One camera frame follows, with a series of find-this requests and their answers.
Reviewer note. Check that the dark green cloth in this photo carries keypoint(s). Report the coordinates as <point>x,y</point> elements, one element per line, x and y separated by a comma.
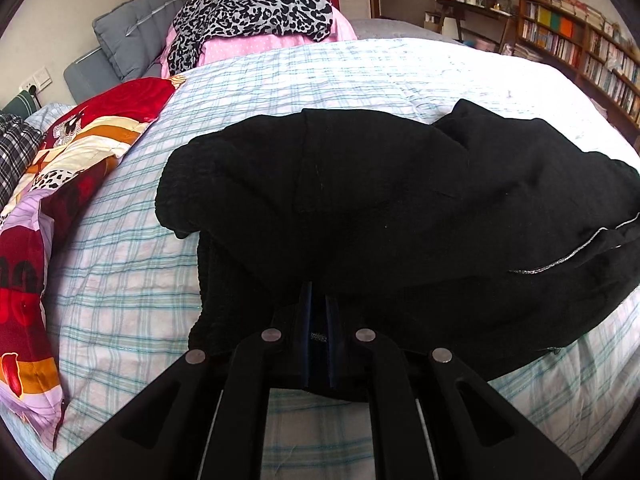
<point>20,102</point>

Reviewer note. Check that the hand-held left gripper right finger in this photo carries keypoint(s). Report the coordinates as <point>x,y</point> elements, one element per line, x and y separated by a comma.
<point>333,345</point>

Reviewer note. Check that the wooden desk with shelf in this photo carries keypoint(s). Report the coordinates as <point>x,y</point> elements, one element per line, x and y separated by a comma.
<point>465,10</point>

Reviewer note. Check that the leopard print cloth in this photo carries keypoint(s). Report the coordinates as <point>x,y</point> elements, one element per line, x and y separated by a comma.
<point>250,10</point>

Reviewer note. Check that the pink dotted pillow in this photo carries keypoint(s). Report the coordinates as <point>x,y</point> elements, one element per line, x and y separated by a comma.
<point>250,47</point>

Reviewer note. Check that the black pants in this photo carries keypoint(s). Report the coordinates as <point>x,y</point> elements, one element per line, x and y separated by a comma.
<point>375,210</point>

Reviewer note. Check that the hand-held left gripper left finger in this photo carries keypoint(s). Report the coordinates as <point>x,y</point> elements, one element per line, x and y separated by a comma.
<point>306,340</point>

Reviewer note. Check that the grey mattress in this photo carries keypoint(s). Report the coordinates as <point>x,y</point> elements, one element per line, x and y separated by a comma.
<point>390,27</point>

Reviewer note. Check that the small grey cushion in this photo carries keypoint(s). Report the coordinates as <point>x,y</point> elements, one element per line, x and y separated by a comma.
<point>87,75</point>

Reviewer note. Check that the colourful printed quilt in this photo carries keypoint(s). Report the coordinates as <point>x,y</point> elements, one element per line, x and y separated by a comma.
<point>75,135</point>

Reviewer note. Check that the plaid white-green blanket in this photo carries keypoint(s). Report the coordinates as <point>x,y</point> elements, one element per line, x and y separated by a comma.
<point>125,260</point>

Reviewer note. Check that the black-white checked cloth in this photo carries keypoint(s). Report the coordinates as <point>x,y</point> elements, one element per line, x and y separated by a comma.
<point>15,150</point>

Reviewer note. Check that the white wall socket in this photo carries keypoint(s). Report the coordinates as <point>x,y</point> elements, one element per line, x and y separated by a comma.
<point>37,80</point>

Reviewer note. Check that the wooden bookshelf with books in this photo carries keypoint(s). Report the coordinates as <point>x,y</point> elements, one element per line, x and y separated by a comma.
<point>575,45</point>

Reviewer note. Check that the large grey quilted cushion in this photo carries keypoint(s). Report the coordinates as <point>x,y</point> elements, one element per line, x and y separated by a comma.
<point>135,25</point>

